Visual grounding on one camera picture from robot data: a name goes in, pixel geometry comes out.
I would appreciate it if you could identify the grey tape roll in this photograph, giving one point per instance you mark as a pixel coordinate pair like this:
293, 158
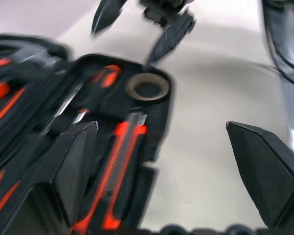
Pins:
129, 85

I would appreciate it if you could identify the orange black utility knife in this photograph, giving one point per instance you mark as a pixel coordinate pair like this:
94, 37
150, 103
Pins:
120, 156

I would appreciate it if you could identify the small black orange screwdriver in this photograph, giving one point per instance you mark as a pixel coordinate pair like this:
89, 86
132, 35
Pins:
107, 76

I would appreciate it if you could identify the silver robot torso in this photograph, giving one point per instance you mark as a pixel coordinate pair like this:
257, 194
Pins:
284, 49

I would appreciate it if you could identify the black tool case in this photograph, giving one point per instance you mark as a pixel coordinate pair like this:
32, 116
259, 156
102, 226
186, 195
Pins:
105, 102

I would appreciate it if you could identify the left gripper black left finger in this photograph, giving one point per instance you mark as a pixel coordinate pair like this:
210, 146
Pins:
63, 171

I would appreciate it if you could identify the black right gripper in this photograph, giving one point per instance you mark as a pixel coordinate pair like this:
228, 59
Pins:
159, 12

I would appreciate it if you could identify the steel claw hammer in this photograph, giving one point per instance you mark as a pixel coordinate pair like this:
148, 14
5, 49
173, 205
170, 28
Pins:
0, 62

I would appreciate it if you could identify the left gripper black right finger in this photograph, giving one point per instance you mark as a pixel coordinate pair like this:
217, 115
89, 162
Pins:
267, 171

